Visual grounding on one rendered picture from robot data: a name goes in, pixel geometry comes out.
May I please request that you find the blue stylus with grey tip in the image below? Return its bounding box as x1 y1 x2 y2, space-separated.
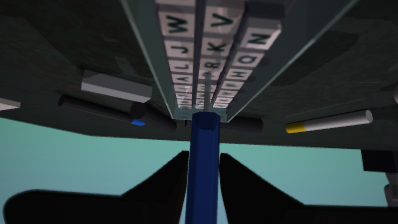
185 92 221 224

